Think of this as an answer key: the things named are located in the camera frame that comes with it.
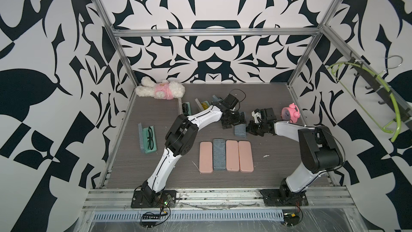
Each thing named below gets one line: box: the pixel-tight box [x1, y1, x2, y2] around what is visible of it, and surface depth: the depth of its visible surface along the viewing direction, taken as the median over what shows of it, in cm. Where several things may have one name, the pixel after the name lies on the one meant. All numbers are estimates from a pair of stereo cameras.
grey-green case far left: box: [137, 122, 158, 154], surface depth 93 cm
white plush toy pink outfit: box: [135, 76, 186, 100], surface depth 107 cm
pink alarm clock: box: [280, 102, 301, 124], surface depth 96 cm
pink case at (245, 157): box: [238, 140, 254, 173], surface depth 87 cm
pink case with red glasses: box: [199, 141, 214, 174], surface depth 85 cm
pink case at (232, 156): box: [225, 139, 240, 173], surface depth 86 cm
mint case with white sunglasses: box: [212, 138, 227, 171], surface depth 87 cm
